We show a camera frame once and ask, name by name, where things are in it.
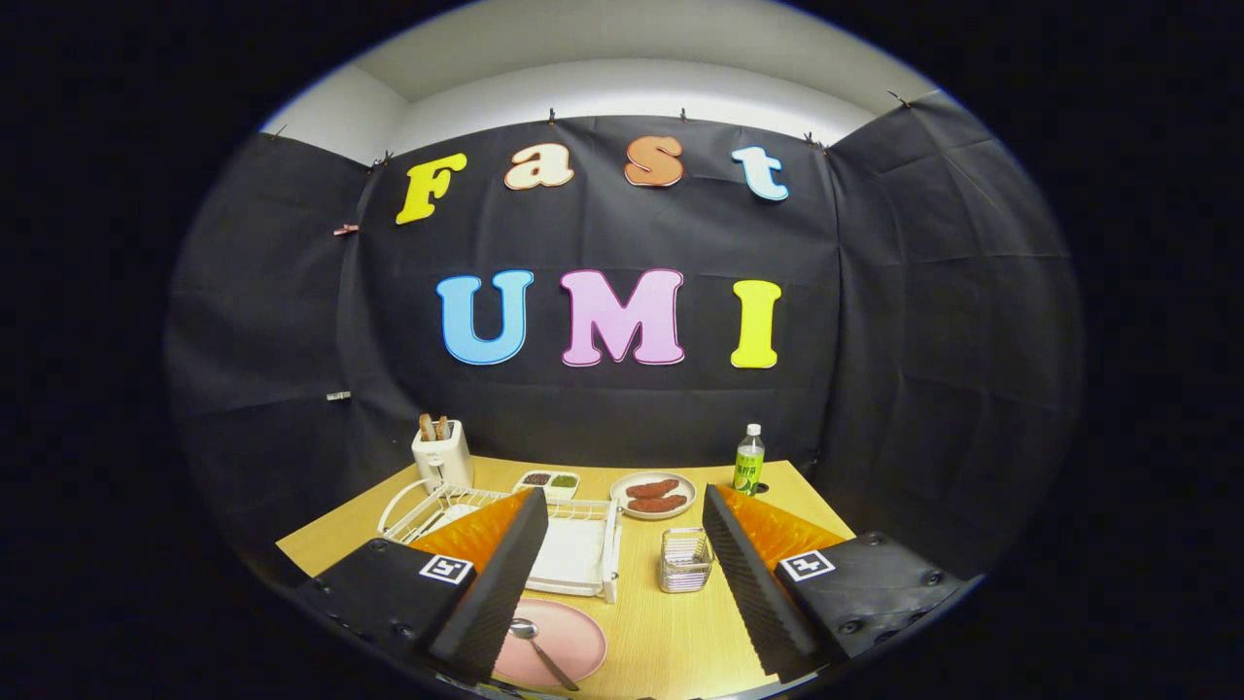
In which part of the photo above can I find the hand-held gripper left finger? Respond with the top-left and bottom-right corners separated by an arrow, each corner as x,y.
292,486 -> 550,686

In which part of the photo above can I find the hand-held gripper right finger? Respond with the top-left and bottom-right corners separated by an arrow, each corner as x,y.
700,484 -> 973,684

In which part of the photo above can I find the wooden handled metal spoon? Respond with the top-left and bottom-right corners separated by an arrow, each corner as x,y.
509,617 -> 581,692

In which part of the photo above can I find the silver wire basket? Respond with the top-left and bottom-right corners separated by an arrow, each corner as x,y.
658,527 -> 715,594

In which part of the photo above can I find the pink plate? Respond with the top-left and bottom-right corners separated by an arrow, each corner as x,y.
491,597 -> 608,686

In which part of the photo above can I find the white wire dish rack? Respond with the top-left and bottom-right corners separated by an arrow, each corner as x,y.
377,478 -> 623,605

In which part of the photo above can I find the divided white grain dish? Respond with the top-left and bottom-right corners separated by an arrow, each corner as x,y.
513,471 -> 581,503

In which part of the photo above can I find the white plate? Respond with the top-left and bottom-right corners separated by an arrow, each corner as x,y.
609,472 -> 698,521

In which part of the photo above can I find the green label drink bottle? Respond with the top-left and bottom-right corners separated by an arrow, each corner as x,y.
733,423 -> 767,496

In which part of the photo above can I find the white toaster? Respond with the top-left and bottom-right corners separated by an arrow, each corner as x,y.
411,420 -> 474,490

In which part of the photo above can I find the black backdrop cloth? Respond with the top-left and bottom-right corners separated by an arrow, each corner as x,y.
165,90 -> 1085,584

